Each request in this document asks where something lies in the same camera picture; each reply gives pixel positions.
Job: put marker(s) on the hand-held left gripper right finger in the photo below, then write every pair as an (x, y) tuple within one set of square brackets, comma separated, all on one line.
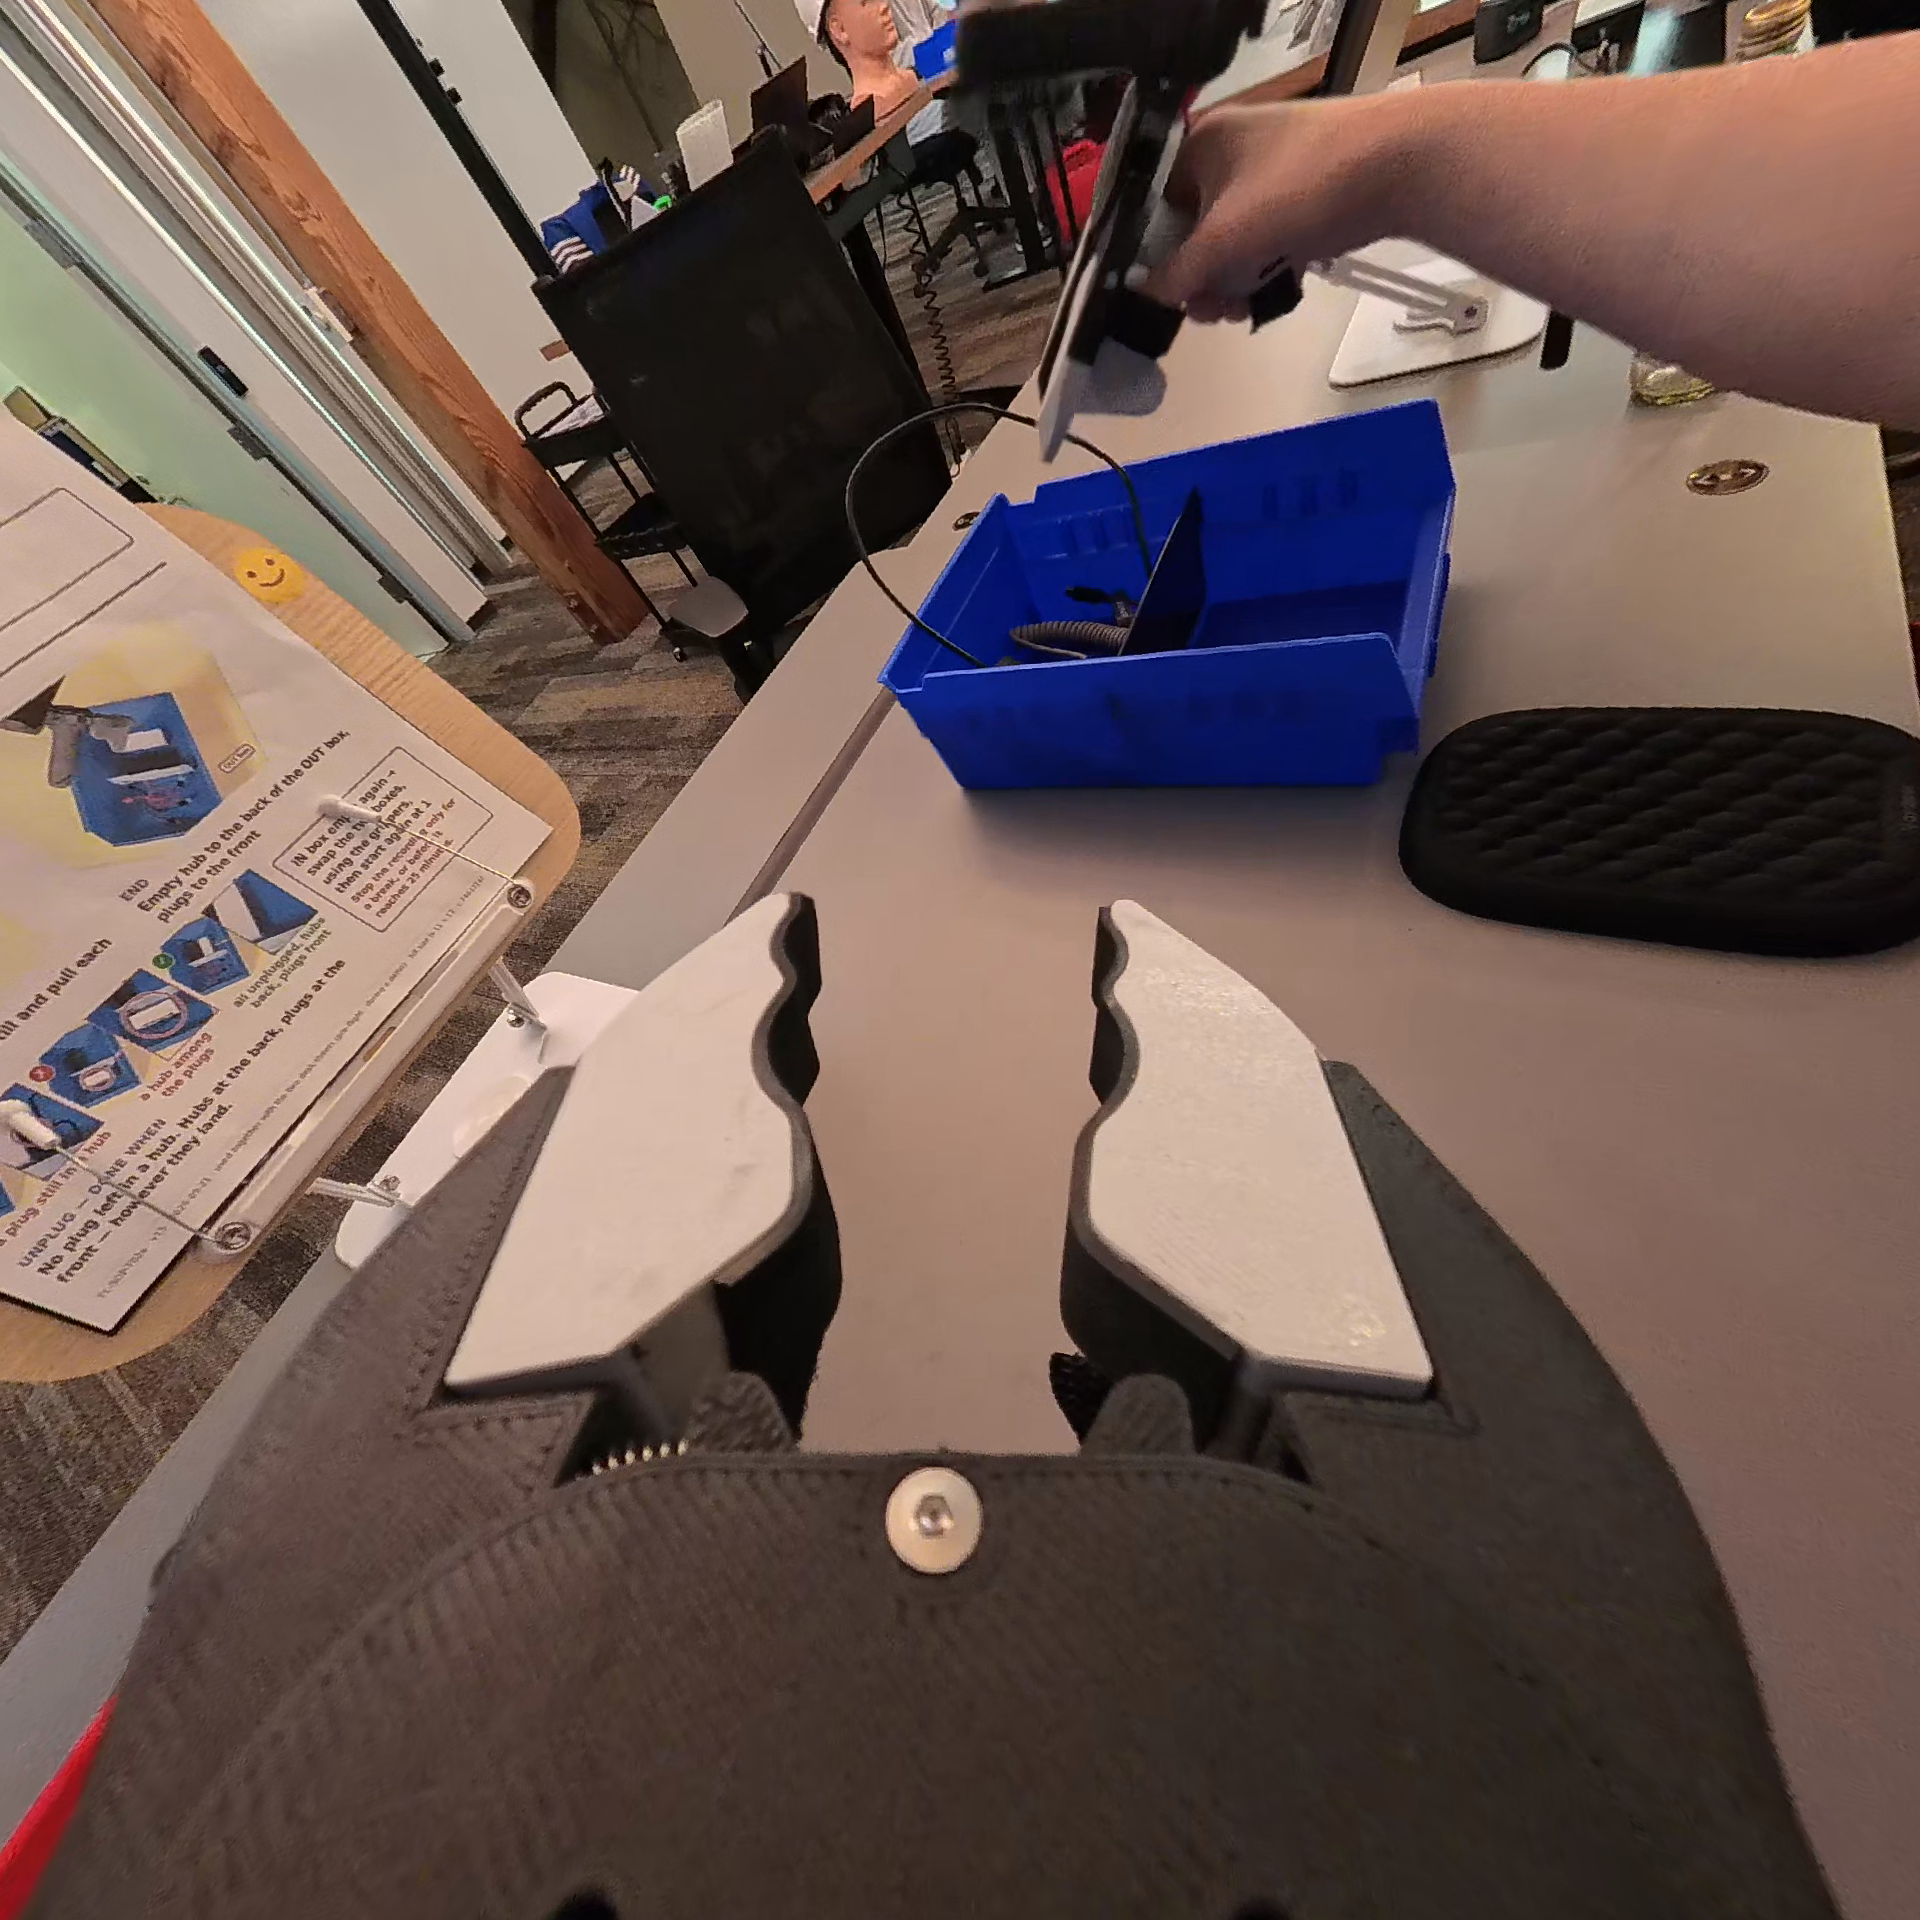
[(1244, 1200)]

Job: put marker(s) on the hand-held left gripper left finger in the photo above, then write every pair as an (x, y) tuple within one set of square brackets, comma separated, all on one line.
[(661, 1184)]

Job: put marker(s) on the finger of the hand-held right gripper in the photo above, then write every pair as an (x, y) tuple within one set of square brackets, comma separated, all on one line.
[(1125, 389), (1095, 271)]

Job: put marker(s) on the blue storage bin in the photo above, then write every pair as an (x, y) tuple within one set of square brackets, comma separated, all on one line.
[(1171, 720)]

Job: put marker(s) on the red storage bin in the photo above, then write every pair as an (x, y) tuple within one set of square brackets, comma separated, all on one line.
[(45, 1787)]

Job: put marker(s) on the person's right forearm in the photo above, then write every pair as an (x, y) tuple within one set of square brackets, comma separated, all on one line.
[(1652, 195)]

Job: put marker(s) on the person's right hand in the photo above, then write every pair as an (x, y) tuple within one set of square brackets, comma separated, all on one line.
[(1306, 181)]

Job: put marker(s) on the white stand base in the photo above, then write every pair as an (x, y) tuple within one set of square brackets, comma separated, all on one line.
[(495, 1080)]

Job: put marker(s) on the white laptop stand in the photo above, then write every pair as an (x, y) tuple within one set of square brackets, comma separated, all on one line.
[(1440, 340)]

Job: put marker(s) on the instruction sheet on stand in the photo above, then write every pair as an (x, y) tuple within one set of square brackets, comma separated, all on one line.
[(510, 751)]

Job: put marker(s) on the clear drink bottle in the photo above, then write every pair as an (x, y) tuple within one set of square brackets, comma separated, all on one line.
[(1669, 382)]

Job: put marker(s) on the black quilted wrist rest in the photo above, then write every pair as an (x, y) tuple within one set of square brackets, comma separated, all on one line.
[(1652, 825)]

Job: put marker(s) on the black floor lamp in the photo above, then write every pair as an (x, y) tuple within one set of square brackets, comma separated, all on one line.
[(429, 91)]

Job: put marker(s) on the wooden support column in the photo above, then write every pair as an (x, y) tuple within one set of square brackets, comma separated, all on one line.
[(375, 301)]

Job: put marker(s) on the yellow smiley sticker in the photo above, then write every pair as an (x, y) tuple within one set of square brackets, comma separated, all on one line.
[(269, 572)]

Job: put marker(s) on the glass door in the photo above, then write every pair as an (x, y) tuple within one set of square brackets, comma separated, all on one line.
[(150, 422)]

